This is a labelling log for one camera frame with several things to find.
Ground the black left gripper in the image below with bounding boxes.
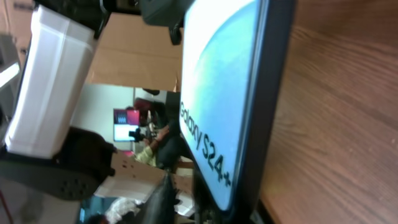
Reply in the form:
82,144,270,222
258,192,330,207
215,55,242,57
139,0,194,45

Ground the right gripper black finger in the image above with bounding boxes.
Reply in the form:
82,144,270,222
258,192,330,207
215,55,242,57
136,172,180,224

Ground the Galaxy S24+ smartphone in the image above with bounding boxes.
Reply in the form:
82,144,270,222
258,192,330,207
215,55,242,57
179,0,295,223

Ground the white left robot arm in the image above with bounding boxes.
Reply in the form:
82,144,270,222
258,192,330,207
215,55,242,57
1,1,195,217

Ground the seated person in background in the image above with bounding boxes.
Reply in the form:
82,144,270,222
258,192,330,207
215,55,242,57
132,120,192,169

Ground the background monitor screen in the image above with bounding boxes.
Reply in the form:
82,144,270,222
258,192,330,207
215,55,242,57
113,109,140,142

